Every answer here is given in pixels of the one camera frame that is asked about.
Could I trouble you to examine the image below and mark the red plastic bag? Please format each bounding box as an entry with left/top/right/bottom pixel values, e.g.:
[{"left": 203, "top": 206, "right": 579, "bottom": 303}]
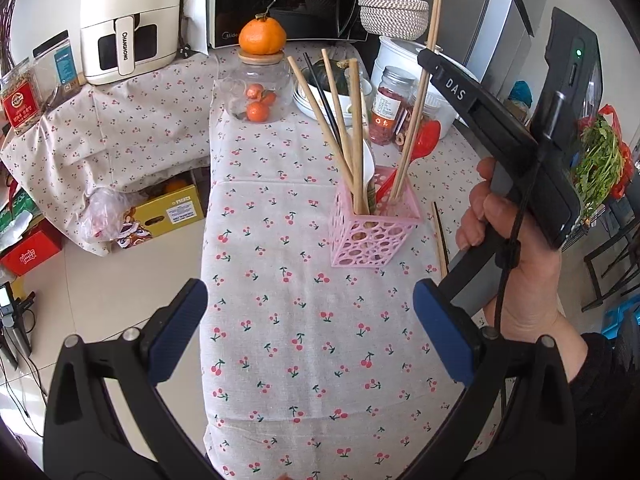
[{"left": 595, "top": 105, "right": 634, "bottom": 201}]

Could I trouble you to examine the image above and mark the white electric cooking pot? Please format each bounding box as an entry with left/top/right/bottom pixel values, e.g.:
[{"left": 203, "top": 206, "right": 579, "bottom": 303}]
[{"left": 371, "top": 35, "right": 481, "bottom": 128}]

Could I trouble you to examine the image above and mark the white plastic spoon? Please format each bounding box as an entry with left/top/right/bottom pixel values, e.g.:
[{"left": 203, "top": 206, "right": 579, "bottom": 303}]
[{"left": 350, "top": 127, "right": 377, "bottom": 197}]

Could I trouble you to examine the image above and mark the red plastic spoon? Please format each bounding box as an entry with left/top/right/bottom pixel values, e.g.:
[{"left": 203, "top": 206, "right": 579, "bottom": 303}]
[{"left": 375, "top": 120, "right": 442, "bottom": 202}]

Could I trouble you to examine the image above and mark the large orange with stem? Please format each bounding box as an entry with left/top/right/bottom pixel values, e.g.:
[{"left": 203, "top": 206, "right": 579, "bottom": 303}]
[{"left": 238, "top": 14, "right": 287, "bottom": 55}]

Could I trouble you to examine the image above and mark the clear plastic bag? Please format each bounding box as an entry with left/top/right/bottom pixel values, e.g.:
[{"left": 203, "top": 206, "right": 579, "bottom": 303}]
[{"left": 80, "top": 187, "right": 147, "bottom": 257}]

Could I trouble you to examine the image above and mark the brown wooden chopstick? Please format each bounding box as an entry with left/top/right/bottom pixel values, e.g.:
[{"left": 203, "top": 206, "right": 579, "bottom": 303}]
[{"left": 431, "top": 201, "right": 449, "bottom": 281}]

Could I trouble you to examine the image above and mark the clear jar red label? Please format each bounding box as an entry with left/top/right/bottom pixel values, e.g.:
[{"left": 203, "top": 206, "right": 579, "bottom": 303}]
[{"left": 0, "top": 57, "right": 49, "bottom": 134}]

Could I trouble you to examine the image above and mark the cherry print tablecloth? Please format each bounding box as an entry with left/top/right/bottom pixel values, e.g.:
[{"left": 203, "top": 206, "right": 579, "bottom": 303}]
[
  {"left": 0, "top": 45, "right": 221, "bottom": 257},
  {"left": 200, "top": 42, "right": 506, "bottom": 480}
]

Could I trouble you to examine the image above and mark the green cardboard box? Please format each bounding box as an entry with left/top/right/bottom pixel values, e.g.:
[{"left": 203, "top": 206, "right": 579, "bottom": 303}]
[{"left": 0, "top": 185, "right": 39, "bottom": 247}]

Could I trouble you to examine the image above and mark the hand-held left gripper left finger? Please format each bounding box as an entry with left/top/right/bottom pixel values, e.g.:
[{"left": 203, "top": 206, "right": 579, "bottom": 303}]
[{"left": 42, "top": 278, "right": 221, "bottom": 480}]

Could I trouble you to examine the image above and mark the green celery bunch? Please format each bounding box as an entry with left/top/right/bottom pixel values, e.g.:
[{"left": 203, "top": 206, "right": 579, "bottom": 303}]
[{"left": 572, "top": 115, "right": 626, "bottom": 221}]

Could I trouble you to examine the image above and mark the grey refrigerator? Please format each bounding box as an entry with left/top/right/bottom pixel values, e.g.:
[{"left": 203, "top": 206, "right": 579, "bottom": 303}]
[{"left": 460, "top": 0, "right": 556, "bottom": 88}]

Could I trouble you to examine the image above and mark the black handheld device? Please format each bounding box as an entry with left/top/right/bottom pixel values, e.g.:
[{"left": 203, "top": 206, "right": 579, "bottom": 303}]
[{"left": 0, "top": 282, "right": 37, "bottom": 372}]

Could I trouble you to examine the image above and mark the glass jar with wooden lid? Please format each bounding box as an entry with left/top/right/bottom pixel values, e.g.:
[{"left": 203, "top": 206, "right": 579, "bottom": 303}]
[{"left": 218, "top": 50, "right": 294, "bottom": 125}]

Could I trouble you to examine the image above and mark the jar of red dried fruit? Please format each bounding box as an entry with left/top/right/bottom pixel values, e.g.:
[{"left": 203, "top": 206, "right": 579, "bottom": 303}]
[{"left": 368, "top": 66, "right": 417, "bottom": 147}]

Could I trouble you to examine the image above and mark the dark green squash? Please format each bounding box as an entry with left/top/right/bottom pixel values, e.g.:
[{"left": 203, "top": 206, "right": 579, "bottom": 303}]
[{"left": 312, "top": 60, "right": 372, "bottom": 97}]

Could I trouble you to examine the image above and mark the cream air fryer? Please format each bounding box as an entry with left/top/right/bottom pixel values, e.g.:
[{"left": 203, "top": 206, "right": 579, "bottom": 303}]
[{"left": 80, "top": 0, "right": 183, "bottom": 86}]

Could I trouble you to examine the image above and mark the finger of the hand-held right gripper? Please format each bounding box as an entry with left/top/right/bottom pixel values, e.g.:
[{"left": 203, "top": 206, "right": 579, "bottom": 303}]
[
  {"left": 442, "top": 226, "right": 508, "bottom": 313},
  {"left": 417, "top": 49, "right": 540, "bottom": 196}
]

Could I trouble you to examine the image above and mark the clear container blue label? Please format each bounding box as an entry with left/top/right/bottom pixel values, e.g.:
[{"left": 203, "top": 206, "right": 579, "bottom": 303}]
[{"left": 32, "top": 30, "right": 81, "bottom": 106}]

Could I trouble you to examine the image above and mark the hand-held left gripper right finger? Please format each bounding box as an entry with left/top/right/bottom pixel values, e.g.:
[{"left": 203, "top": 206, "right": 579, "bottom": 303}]
[{"left": 412, "top": 278, "right": 587, "bottom": 480}]

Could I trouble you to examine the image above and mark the jar of dried fruit rings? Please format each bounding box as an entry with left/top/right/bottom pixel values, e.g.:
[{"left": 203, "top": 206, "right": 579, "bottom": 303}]
[{"left": 397, "top": 92, "right": 443, "bottom": 147}]

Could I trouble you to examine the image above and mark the bamboo chopstick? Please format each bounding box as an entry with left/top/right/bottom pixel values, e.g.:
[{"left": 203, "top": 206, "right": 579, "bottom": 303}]
[
  {"left": 287, "top": 56, "right": 359, "bottom": 213},
  {"left": 390, "top": 0, "right": 443, "bottom": 206},
  {"left": 321, "top": 49, "right": 366, "bottom": 213},
  {"left": 348, "top": 58, "right": 371, "bottom": 215}
]

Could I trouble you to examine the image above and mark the teal plastic bag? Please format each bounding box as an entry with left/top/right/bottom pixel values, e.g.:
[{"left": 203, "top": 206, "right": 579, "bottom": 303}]
[{"left": 508, "top": 80, "right": 534, "bottom": 111}]

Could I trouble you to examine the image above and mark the yellow cardboard box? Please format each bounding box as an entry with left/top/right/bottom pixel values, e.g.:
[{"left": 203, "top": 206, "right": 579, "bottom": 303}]
[{"left": 117, "top": 185, "right": 206, "bottom": 249}]

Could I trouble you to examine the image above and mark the pink perforated utensil basket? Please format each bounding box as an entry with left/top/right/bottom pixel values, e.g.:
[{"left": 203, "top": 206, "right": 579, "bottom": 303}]
[{"left": 329, "top": 165, "right": 423, "bottom": 268}]

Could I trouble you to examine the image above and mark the black chopstick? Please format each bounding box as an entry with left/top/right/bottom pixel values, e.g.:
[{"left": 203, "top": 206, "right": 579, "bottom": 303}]
[{"left": 302, "top": 52, "right": 347, "bottom": 153}]

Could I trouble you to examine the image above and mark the white bowl green print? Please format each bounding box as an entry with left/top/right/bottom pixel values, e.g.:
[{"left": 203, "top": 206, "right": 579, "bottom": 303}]
[{"left": 292, "top": 80, "right": 373, "bottom": 122}]

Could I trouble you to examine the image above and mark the red cardboard box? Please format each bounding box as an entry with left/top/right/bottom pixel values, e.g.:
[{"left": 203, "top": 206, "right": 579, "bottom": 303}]
[{"left": 0, "top": 220, "right": 64, "bottom": 277}]

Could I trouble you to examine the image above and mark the woven rope basket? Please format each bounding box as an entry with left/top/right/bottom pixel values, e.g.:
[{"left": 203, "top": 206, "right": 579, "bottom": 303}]
[{"left": 358, "top": 0, "right": 430, "bottom": 41}]

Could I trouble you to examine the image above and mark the blue plastic stool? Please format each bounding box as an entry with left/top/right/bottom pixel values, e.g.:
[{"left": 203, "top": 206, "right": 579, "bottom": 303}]
[{"left": 602, "top": 300, "right": 640, "bottom": 342}]

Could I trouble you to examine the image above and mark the person's right hand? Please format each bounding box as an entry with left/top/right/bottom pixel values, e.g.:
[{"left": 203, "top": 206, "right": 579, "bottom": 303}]
[{"left": 457, "top": 157, "right": 589, "bottom": 361}]

